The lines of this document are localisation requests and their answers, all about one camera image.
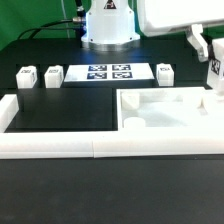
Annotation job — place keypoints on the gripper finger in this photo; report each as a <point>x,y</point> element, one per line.
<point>195,38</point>

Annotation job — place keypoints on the white square table top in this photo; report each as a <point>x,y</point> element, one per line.
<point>139,109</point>

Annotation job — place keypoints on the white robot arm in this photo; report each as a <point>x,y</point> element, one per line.
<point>110,24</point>

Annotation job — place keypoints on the white U-shaped obstacle fence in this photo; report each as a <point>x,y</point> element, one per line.
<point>119,143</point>

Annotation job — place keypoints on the white sheet with AprilTags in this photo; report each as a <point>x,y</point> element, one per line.
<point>109,72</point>

